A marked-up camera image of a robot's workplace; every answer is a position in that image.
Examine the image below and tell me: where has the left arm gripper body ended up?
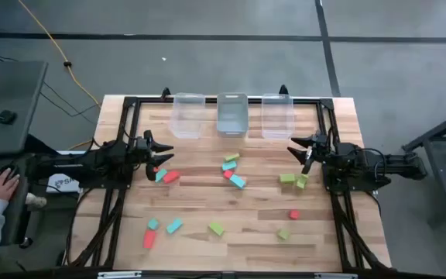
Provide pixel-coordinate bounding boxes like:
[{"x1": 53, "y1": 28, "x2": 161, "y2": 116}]
[{"x1": 132, "y1": 129, "x2": 159, "y2": 182}]

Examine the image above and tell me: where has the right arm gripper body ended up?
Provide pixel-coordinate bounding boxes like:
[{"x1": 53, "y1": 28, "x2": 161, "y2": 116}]
[{"x1": 302, "y1": 131, "x2": 331, "y2": 175}]

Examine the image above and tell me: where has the clear plastic bin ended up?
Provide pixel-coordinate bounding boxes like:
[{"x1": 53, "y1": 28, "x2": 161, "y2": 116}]
[
  {"x1": 260, "y1": 92, "x2": 296, "y2": 140},
  {"x1": 170, "y1": 91, "x2": 207, "y2": 140},
  {"x1": 216, "y1": 91, "x2": 249, "y2": 138}
]

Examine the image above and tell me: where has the middle clear plastic bin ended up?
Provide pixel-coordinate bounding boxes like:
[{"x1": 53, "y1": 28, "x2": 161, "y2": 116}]
[{"x1": 216, "y1": 91, "x2": 249, "y2": 138}]

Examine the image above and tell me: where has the white printed sign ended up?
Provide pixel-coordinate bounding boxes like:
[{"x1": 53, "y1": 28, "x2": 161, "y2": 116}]
[{"x1": 46, "y1": 172, "x2": 84, "y2": 194}]

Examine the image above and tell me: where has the black desk leg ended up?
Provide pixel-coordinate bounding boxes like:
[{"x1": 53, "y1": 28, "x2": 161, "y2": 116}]
[{"x1": 24, "y1": 133, "x2": 61, "y2": 158}]

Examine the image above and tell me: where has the black metal stand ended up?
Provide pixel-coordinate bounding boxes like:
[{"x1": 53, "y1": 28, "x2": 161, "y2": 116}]
[{"x1": 400, "y1": 105, "x2": 446, "y2": 228}]

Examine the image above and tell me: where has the white cylindrical object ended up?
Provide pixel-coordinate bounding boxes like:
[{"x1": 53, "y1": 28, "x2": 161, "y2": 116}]
[{"x1": 25, "y1": 192, "x2": 49, "y2": 209}]

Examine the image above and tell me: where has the black computer mouse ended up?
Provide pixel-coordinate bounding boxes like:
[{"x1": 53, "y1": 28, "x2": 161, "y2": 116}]
[{"x1": 0, "y1": 164, "x2": 19, "y2": 181}]

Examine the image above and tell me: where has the dark low desk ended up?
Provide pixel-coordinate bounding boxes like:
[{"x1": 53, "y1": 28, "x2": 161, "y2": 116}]
[{"x1": 0, "y1": 153, "x2": 39, "y2": 249}]

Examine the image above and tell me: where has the small black device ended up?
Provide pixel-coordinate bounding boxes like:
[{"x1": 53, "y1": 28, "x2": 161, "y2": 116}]
[{"x1": 0, "y1": 109, "x2": 18, "y2": 126}]

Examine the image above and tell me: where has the grey desk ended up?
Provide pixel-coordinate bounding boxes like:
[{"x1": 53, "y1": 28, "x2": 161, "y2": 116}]
[{"x1": 0, "y1": 60, "x2": 50, "y2": 157}]

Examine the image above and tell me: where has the person's hand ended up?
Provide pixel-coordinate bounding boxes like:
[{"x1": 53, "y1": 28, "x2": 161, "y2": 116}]
[{"x1": 0, "y1": 169, "x2": 21, "y2": 202}]

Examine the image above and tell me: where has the black aluminium table frame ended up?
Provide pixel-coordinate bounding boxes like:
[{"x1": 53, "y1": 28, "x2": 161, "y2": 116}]
[{"x1": 64, "y1": 95, "x2": 393, "y2": 272}]

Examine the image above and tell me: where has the black floor cable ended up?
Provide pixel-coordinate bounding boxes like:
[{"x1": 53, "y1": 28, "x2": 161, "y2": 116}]
[{"x1": 36, "y1": 79, "x2": 101, "y2": 119}]

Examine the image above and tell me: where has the silver metal bracket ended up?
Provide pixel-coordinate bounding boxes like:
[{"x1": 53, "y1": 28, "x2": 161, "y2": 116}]
[
  {"x1": 97, "y1": 270, "x2": 142, "y2": 279},
  {"x1": 314, "y1": 272, "x2": 359, "y2": 279}
]

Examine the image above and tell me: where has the yellow cable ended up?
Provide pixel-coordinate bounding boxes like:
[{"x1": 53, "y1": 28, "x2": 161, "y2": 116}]
[{"x1": 16, "y1": 0, "x2": 102, "y2": 110}]

